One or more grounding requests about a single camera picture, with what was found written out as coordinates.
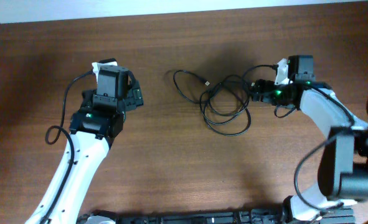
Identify thin black micro-usb cable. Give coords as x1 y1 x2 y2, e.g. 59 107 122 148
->
172 69 256 137

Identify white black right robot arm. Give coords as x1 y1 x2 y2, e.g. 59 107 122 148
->
249 55 368 223

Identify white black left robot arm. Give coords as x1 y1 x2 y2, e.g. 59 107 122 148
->
27 62 143 223

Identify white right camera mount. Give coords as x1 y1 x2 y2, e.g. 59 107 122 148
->
275 58 290 85

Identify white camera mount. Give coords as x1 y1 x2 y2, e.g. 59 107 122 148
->
275 58 290 85
92 61 118 80

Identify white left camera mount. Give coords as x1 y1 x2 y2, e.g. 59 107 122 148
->
92 61 118 80

